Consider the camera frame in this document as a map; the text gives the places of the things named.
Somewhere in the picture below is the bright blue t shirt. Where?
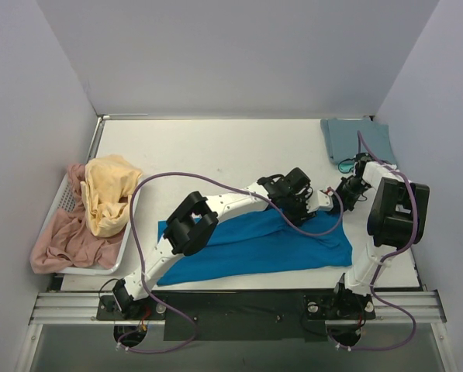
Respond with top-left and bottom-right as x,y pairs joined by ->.
157,209 -> 352,286

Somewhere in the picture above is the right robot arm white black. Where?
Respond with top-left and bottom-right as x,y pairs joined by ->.
329,153 -> 430,317

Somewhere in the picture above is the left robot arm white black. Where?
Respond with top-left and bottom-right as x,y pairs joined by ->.
112,168 -> 323,319

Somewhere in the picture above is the folded teal t shirt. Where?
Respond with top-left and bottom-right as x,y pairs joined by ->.
337,159 -> 355,174

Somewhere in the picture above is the folded grey-blue t shirt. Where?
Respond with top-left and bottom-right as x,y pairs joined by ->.
320,118 -> 396,164

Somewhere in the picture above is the pale yellow t shirt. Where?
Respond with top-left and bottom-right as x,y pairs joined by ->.
80,155 -> 143,238

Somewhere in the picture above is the white perforated plastic basket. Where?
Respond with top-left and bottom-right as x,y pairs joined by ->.
39,174 -> 131,276

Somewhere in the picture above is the dusty pink t shirt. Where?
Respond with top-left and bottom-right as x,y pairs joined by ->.
30,164 -> 124,274

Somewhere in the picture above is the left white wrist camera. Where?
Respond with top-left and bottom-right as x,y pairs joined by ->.
306,190 -> 333,213

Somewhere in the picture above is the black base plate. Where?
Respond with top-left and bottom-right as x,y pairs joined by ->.
96,290 -> 375,341

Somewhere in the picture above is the aluminium rail frame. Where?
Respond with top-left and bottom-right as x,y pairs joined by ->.
29,291 -> 447,325

